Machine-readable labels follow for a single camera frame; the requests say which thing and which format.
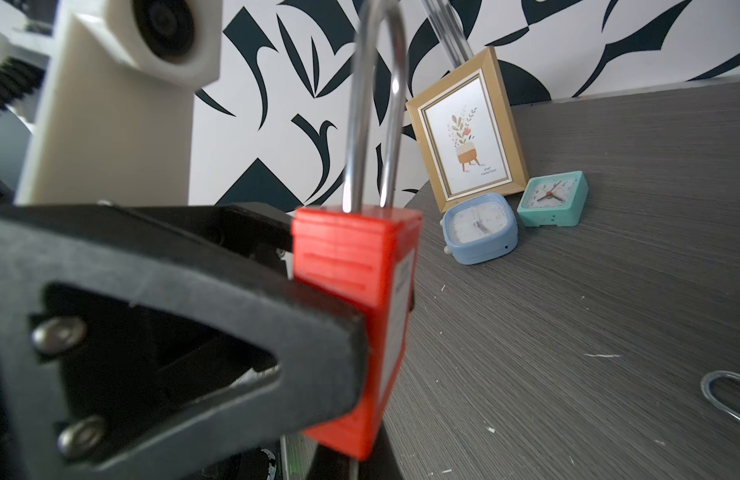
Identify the green square alarm clock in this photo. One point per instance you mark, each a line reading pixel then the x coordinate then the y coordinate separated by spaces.
pixel 554 200

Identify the wooden picture frame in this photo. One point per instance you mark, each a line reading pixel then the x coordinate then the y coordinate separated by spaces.
pixel 466 133

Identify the blue padlock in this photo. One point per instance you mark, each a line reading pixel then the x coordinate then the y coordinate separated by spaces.
pixel 721 389

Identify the blue square alarm clock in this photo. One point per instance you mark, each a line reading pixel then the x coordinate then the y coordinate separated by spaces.
pixel 480 229

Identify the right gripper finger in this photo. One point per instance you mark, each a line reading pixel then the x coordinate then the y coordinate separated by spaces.
pixel 156 342

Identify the red padlock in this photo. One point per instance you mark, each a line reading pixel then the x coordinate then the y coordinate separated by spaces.
pixel 366 254

